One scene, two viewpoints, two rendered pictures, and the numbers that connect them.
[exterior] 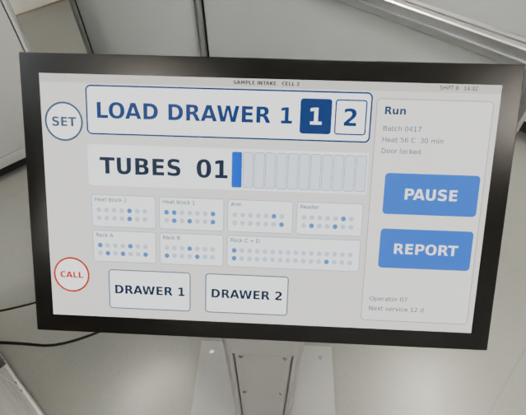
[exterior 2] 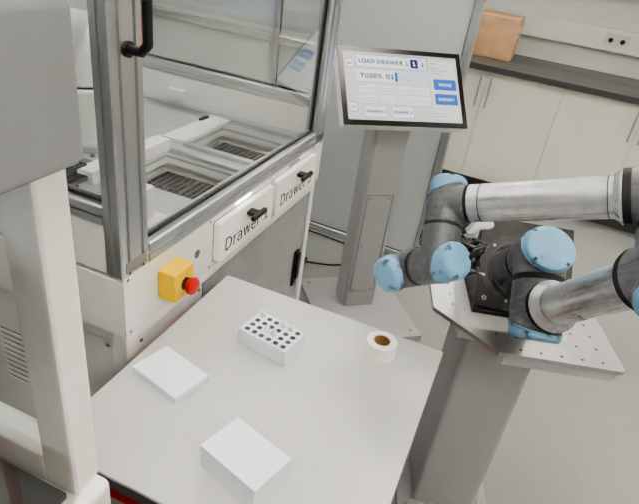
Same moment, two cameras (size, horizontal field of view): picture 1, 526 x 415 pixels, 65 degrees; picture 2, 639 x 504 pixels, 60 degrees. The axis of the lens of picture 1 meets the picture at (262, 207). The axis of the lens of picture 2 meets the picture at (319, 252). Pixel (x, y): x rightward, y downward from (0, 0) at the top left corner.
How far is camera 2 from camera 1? 1.95 m
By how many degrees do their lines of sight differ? 26
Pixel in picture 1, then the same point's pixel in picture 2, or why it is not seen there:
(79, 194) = (354, 82)
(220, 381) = (322, 292)
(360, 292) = (432, 111)
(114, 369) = not seen: hidden behind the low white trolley
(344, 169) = (423, 77)
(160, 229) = (377, 93)
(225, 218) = (394, 90)
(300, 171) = (412, 78)
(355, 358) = not seen: hidden behind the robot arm
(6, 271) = not seen: hidden behind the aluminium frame
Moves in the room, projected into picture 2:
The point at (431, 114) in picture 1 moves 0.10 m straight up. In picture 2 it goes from (440, 64) to (447, 38)
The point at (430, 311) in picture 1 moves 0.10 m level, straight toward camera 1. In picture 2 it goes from (451, 117) to (446, 123)
